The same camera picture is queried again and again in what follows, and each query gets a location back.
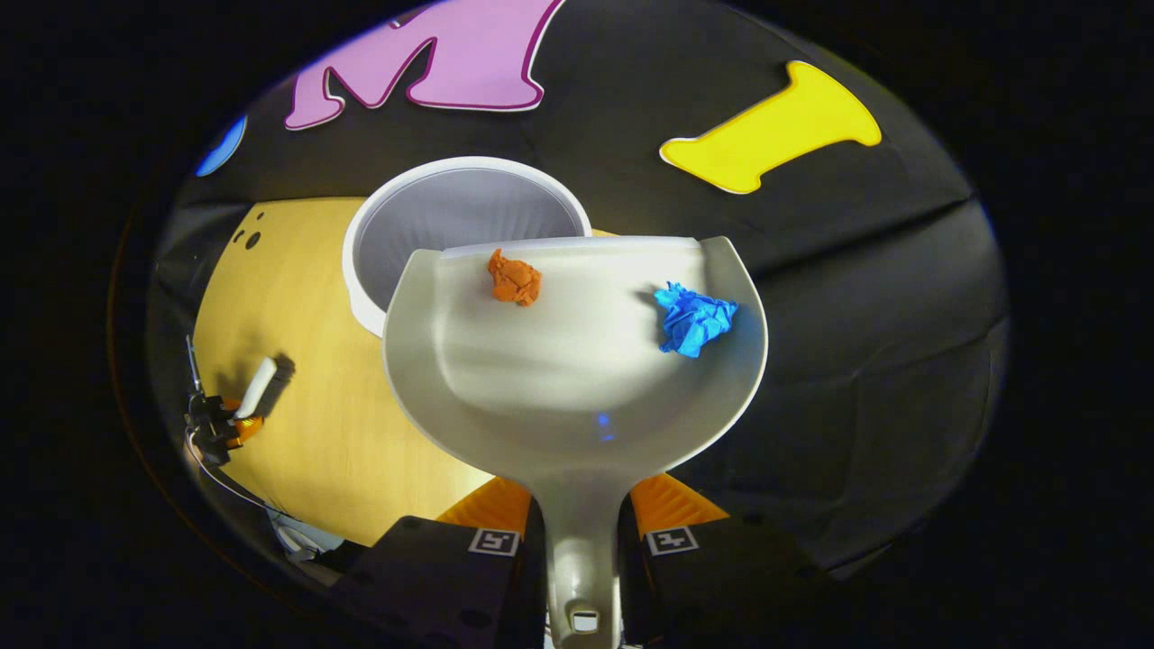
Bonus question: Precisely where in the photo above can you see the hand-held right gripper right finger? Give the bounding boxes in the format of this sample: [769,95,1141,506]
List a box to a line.
[616,473,844,649]

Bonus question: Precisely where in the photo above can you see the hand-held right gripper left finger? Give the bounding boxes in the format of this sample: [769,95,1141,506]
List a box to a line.
[329,478,546,649]

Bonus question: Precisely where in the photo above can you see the small white broom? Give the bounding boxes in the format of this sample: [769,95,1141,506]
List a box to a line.
[234,357,279,421]

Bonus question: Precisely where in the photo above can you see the white dustpan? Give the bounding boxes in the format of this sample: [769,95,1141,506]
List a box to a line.
[383,235,770,649]

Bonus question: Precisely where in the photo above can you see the blue paper trash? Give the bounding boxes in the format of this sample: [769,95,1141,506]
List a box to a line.
[653,281,739,360]

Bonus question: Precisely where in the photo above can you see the white ribbed garbage bin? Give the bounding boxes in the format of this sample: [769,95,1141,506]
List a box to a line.
[342,156,593,339]

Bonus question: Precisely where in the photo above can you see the orange paper trash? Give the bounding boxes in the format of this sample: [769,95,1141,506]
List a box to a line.
[487,249,543,308]

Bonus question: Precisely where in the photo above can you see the thin white cable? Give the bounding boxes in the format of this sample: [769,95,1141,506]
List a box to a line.
[185,431,303,544]

